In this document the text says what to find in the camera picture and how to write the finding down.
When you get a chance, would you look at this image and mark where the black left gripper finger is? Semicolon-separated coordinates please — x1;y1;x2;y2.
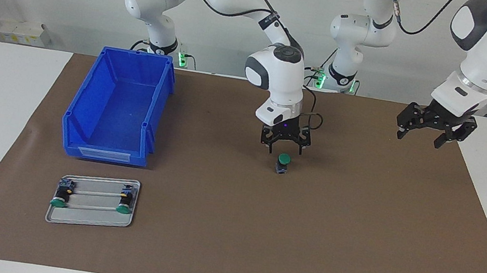
433;114;479;155
393;101;431;144

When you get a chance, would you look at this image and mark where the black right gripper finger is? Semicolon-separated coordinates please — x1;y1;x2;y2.
258;126;280;155
292;125;314;158

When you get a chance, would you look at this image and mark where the green push button switch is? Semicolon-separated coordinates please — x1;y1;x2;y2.
273;151;294;177
49;177;76;211
115;183;139;216

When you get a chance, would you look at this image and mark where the brown table mat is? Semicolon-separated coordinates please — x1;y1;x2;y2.
0;39;487;273

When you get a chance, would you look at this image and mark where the blue plastic storage bin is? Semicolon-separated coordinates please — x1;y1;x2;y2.
56;41;180;172

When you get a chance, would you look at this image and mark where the thin metal rod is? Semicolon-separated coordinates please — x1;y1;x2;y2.
65;199;121;216
71;186;125;202

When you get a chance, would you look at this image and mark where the grey metal tray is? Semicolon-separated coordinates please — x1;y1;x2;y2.
44;167;142;236

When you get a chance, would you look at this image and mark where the white labelled box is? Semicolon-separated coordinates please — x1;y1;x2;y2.
0;17;54;49

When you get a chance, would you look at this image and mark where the black base cable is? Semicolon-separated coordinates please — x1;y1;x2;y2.
303;44;338;91
129;37;152;55

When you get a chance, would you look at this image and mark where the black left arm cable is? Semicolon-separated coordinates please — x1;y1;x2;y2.
376;0;487;105

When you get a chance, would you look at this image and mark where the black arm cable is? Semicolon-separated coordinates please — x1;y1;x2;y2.
376;0;487;105
136;0;344;133

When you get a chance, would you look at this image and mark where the black velcro cable strap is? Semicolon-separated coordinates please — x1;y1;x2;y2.
257;9;282;34

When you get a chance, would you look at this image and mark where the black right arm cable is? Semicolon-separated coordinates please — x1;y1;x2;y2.
136;0;344;133

